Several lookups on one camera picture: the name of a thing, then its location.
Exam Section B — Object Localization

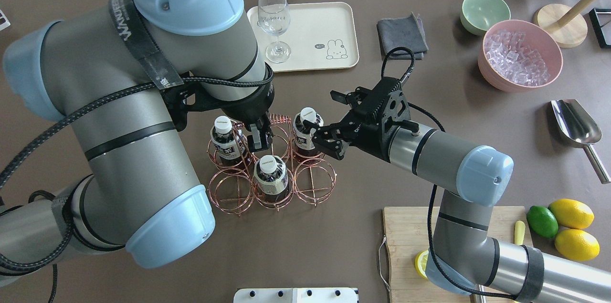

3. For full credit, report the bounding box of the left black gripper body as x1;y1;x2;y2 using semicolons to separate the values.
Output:
162;70;274;131

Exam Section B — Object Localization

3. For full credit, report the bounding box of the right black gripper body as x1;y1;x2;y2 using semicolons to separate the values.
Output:
330;77;410;162

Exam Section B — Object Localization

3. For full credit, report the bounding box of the tea bottle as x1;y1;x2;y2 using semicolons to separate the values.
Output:
292;107;324;157
254;155;292;204
210;115;247;167

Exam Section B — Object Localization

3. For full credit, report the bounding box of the copper wire bottle basket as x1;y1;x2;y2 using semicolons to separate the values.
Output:
207;107;337;215

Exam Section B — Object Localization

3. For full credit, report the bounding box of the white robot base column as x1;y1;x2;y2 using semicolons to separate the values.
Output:
233;286;359;303

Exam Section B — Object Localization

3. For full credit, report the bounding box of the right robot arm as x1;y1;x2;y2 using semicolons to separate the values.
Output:
304;77;611;303

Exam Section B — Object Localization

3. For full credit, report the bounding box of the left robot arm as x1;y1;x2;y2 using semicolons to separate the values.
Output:
1;0;274;286

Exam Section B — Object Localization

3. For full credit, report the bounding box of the tea bottle front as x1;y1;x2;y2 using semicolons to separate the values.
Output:
254;155;292;204

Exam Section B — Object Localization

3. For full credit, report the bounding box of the grey folded cloth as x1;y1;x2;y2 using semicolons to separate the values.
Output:
376;13;429;60

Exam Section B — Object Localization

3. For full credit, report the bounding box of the cream rabbit tray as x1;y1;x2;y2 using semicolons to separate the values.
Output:
247;1;359;73

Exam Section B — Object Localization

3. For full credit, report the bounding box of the clear wine glass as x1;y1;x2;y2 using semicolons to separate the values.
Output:
257;0;292;63

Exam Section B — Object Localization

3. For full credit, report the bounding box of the bamboo cutting board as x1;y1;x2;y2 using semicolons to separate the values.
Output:
382;207;527;303

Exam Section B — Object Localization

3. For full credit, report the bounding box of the lemon half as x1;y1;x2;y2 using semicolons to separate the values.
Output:
414;250;429;279

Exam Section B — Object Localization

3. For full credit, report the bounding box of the green bowl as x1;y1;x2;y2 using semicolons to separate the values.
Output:
460;0;511;35

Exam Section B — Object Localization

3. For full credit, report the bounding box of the pink bowl with ice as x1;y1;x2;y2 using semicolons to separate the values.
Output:
478;20;563;93

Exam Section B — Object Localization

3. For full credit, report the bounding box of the yellow plastic knife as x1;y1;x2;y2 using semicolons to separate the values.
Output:
513;220;526;246

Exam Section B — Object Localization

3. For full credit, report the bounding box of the green lime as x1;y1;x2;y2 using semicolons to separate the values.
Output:
527;205;559;239

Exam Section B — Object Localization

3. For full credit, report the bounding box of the metal ice scoop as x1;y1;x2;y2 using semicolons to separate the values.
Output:
550;99;610;184

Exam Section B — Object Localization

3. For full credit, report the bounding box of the wooden stand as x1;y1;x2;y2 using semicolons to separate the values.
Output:
533;0;595;48

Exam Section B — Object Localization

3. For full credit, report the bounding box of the whole lemon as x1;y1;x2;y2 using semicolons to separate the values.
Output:
548;199;594;230
554;229;600;261

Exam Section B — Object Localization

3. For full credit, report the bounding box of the black tray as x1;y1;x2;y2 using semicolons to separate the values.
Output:
589;8;611;49

